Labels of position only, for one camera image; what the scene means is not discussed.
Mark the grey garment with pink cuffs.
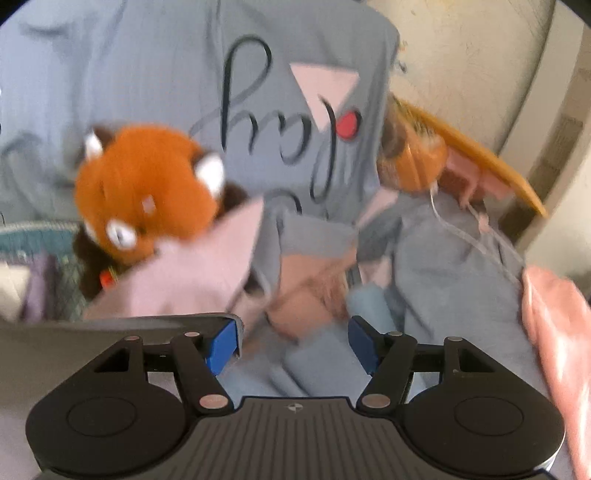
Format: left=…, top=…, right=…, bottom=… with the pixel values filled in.
left=0, top=312, right=243, bottom=480

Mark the light blue garment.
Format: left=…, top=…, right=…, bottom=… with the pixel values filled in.
left=218, top=283, right=422, bottom=402

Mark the pink cloth under plush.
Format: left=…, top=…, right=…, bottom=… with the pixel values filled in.
left=84, top=198, right=264, bottom=320

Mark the folded purple garment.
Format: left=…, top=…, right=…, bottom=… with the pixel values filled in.
left=20, top=252, right=58, bottom=325

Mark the red panda plush toy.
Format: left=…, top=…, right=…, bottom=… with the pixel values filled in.
left=73, top=124, right=247, bottom=300

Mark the salmon towel on armrest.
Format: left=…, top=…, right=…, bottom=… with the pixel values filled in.
left=522, top=266, right=590, bottom=479

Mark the pink plastic basket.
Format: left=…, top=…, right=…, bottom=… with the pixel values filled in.
left=439, top=149, right=512, bottom=208

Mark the orange plastic bag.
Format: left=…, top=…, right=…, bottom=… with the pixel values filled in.
left=377, top=116, right=448, bottom=193

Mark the folded white garment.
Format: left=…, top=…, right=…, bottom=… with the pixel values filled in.
left=0, top=262, right=31, bottom=323

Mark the blue floral quilted blanket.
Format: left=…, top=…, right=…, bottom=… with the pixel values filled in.
left=1, top=221, right=86, bottom=325

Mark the yellow flat board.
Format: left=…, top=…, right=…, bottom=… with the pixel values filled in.
left=392, top=96, right=548, bottom=218

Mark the grey printed sofa cover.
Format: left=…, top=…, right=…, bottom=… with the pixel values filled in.
left=1, top=1, right=546, bottom=391

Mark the white cable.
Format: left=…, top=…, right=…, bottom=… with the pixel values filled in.
left=427, top=181, right=525, bottom=285

